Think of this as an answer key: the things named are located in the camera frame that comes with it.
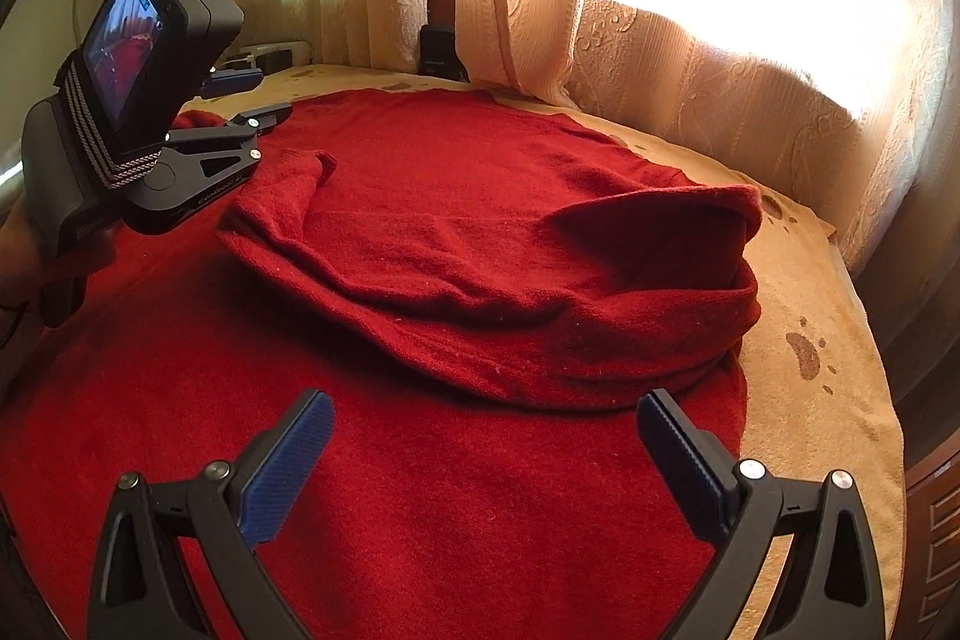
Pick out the red knit sweater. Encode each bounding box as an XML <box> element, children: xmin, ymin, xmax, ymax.
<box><xmin>2</xmin><ymin>89</ymin><xmax>763</xmax><ymax>638</ymax></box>

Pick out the person's left hand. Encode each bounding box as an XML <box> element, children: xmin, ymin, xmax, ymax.
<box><xmin>0</xmin><ymin>197</ymin><xmax>117</xmax><ymax>346</ymax></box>

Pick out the black power adapter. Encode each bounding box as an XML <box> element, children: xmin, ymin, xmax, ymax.
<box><xmin>254</xmin><ymin>49</ymin><xmax>295</xmax><ymax>74</ymax></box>

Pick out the black speaker box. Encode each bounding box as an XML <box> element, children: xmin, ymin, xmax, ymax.
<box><xmin>418</xmin><ymin>0</ymin><xmax>467</xmax><ymax>81</ymax></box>

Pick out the white power strip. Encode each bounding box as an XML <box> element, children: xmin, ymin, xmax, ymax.
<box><xmin>220</xmin><ymin>41</ymin><xmax>313</xmax><ymax>74</ymax></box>

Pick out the yellow paw print blanket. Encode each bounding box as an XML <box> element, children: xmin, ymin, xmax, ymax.
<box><xmin>184</xmin><ymin>65</ymin><xmax>907</xmax><ymax>638</ymax></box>

